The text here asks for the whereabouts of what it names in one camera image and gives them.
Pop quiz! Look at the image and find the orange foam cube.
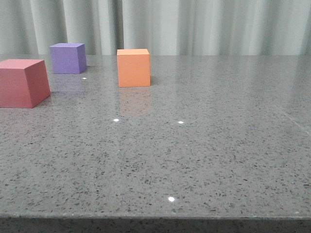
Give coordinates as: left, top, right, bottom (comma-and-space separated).
117, 49, 151, 87

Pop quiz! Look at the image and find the purple foam cube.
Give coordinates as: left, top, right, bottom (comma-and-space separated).
50, 43, 87, 74

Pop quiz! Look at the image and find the red foam cube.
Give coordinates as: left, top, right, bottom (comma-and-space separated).
0, 59, 51, 108

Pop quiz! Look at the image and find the pale green curtain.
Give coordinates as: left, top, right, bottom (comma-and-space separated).
0, 0, 311, 55

